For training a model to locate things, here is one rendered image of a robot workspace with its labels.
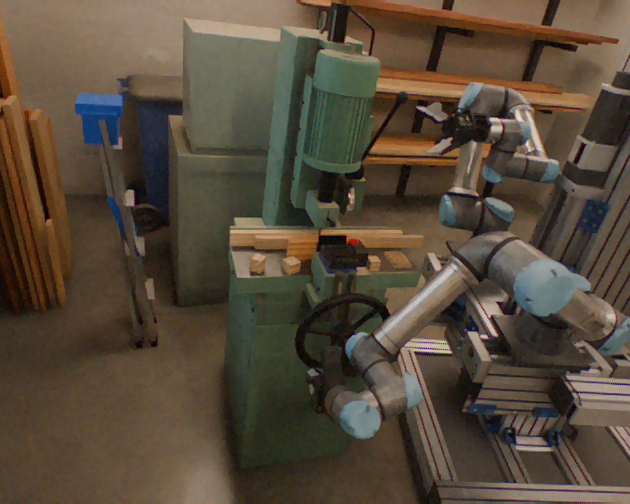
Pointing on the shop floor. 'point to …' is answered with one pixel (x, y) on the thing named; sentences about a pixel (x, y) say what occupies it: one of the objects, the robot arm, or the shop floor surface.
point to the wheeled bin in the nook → (152, 142)
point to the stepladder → (119, 202)
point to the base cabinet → (277, 390)
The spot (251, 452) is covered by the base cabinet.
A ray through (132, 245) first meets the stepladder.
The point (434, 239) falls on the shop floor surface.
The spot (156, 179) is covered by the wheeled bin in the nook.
